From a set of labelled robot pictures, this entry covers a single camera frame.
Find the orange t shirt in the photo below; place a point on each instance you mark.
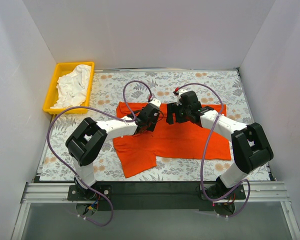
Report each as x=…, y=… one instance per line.
x=187, y=140

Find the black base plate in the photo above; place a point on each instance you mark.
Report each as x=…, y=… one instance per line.
x=152, y=195

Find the white t shirt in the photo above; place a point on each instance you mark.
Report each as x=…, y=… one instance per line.
x=72, y=88

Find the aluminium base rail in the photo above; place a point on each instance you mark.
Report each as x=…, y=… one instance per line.
x=51, y=192

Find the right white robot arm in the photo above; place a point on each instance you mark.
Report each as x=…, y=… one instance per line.
x=250, y=146

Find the yellow plastic bin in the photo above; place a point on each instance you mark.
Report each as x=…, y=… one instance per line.
x=51, y=98

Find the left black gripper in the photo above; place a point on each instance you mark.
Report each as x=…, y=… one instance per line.
x=145, y=125

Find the floral table mat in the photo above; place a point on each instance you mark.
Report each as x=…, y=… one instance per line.
x=110, y=88

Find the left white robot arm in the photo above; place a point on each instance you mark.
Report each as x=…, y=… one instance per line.
x=85, y=143

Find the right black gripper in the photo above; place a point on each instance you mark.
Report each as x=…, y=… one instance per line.
x=173, y=113

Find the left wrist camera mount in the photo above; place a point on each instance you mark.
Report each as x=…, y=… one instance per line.
x=156, y=102

